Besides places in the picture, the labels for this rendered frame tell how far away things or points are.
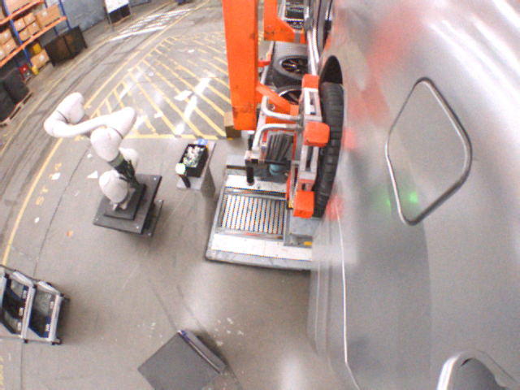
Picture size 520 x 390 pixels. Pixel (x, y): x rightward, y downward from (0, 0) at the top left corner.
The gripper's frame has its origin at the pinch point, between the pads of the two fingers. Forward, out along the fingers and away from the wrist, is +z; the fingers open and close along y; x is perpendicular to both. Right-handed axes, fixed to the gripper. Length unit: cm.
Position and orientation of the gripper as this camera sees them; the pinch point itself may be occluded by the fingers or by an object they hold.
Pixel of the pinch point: (134, 181)
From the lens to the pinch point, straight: 136.1
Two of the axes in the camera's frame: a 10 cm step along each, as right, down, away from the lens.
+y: -2.8, 8.5, -4.4
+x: 9.6, 2.4, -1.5
